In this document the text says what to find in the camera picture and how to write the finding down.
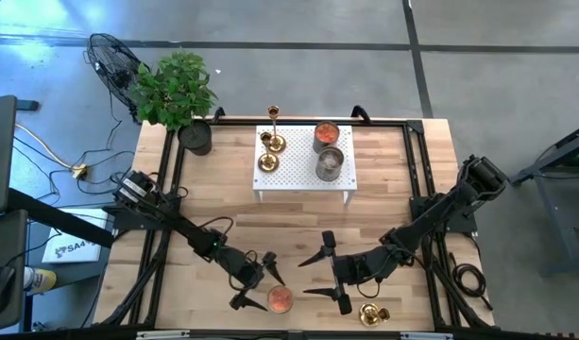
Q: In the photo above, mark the short brass candlestick holder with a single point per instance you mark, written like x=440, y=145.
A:
x=368, y=314

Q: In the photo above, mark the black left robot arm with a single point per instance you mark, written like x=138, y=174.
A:
x=185, y=231

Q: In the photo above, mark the blue-grey metal stand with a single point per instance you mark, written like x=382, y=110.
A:
x=558, y=198

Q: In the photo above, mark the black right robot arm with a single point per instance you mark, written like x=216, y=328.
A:
x=435, y=217

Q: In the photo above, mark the tall brass candlestick holder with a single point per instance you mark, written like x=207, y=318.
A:
x=276, y=144

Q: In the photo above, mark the black aluminium table frame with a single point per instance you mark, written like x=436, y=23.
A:
x=388, y=123

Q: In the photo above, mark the black laptop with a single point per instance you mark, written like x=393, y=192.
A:
x=1, y=156

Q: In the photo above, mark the black desk mat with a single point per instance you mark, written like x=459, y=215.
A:
x=5, y=236

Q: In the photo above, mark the silver aluminium bracket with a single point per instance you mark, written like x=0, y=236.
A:
x=426, y=336
x=162, y=334

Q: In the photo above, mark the silver tin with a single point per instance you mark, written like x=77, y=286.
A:
x=330, y=160

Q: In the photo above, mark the white perforated metal shelf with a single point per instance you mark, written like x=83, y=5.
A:
x=298, y=175

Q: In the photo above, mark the green plant in black pot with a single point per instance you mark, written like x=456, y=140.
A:
x=173, y=90

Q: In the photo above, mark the white printed box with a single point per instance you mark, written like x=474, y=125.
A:
x=74, y=248

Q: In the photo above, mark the medium brass candlestick holder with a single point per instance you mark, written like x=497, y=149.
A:
x=268, y=163

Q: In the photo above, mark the black stand beam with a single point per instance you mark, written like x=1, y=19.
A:
x=57, y=217

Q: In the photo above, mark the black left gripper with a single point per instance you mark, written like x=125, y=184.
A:
x=244, y=271

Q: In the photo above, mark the yellow spray can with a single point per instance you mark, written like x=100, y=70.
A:
x=41, y=279

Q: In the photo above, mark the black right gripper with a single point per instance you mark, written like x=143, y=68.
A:
x=364, y=266

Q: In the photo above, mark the black floor fan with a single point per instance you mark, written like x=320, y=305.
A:
x=112, y=63

